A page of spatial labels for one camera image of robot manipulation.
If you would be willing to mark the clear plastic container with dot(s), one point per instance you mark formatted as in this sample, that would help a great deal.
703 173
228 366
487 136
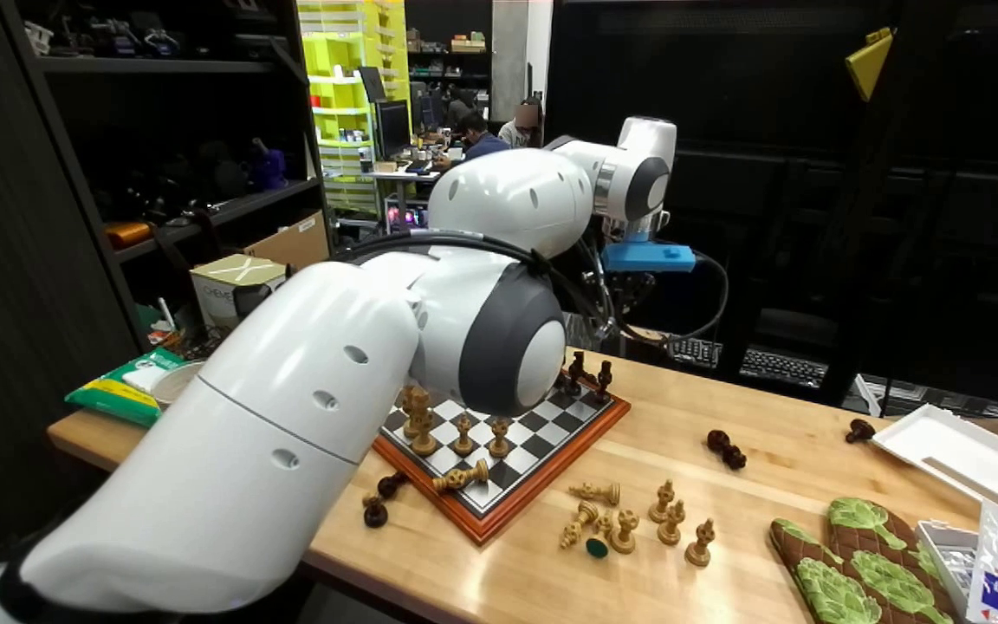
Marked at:
946 548

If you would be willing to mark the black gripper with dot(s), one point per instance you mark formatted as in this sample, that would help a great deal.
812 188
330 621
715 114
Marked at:
609 301

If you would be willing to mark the white Chemex box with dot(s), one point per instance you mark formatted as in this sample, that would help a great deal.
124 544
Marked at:
228 290

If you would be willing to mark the chessboard with orange wooden frame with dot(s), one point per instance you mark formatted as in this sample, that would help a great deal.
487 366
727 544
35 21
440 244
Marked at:
522 445

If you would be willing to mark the seated person in blue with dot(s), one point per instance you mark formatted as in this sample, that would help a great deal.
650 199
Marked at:
475 136

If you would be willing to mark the long haired seated woman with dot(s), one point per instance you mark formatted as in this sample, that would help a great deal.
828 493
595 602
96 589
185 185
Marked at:
523 119

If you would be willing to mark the light chess piece green base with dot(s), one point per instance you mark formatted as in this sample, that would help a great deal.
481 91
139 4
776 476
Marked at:
598 544

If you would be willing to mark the yellow triangular sign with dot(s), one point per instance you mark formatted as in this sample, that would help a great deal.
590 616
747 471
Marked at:
871 61

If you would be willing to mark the tall light wooden chess piece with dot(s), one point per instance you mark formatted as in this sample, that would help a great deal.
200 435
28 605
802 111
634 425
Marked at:
414 400
419 429

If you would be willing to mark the white flat tray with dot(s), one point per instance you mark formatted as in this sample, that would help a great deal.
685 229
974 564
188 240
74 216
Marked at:
962 453

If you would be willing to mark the brown green oven mitt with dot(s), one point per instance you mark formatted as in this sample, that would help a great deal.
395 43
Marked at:
828 582
886 554

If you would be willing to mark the green wipes packet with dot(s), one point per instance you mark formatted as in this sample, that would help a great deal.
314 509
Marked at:
118 393

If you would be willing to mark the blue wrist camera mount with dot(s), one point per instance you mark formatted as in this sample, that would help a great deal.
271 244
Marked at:
650 259

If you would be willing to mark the black shelving unit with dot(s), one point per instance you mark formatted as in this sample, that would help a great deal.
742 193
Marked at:
152 67

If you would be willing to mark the yellow green storage bins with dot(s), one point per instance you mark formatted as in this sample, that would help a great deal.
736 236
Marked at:
345 91

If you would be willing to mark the orange object on shelf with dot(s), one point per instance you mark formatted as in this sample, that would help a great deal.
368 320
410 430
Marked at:
128 229

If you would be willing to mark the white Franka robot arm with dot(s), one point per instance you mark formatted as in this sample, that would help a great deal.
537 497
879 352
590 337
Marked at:
267 462

